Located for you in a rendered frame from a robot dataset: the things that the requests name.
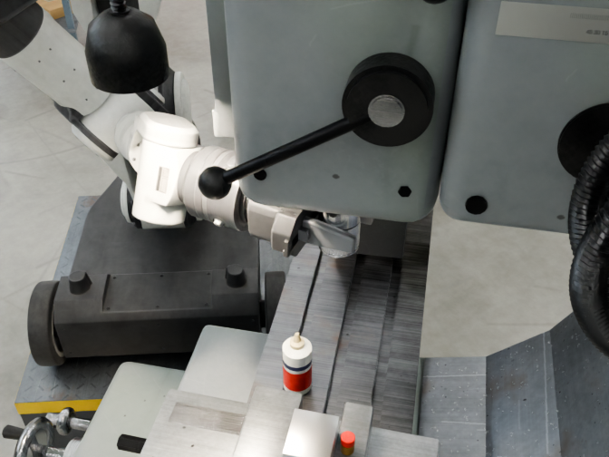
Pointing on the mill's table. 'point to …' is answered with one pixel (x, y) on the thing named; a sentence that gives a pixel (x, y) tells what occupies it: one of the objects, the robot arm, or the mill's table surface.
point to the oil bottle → (297, 364)
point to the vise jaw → (267, 422)
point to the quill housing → (293, 94)
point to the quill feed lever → (353, 117)
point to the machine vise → (221, 433)
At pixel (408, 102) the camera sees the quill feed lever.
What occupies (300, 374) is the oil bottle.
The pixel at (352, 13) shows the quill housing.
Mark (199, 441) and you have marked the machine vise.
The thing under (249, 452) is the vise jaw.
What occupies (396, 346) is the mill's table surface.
